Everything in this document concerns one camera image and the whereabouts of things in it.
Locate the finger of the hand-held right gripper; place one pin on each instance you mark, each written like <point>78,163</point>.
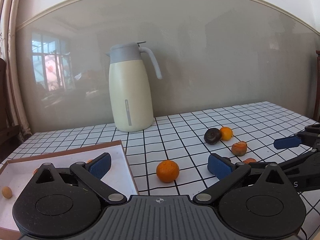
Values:
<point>300,162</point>
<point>286,142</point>

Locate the orange mandarin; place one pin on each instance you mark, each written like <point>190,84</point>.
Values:
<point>227,133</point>
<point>36,171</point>
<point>167,171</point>
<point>89,160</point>

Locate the dark wooden furniture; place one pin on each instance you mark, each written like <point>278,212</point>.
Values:
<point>318,85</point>

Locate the brownish orange fruit chunk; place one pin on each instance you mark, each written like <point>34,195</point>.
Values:
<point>249,160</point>
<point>239,148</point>

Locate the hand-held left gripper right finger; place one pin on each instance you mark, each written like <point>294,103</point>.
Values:
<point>219,166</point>

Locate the shallow white cardboard box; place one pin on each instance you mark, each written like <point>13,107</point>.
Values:
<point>117,155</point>

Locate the dark purple fruit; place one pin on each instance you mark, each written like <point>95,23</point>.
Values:
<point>212,135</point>

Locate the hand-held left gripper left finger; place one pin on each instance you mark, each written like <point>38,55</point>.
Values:
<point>100,166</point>

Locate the cream thermos jug grey lid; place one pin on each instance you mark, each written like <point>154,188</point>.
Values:
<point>130,92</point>

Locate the small yellow-brown fruit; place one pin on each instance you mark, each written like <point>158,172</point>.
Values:
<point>6,192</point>

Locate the beige embroidered curtain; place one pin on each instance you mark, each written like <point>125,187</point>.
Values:
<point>15,80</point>

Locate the white black checked tablecloth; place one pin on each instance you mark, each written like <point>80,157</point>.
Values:
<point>175,135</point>

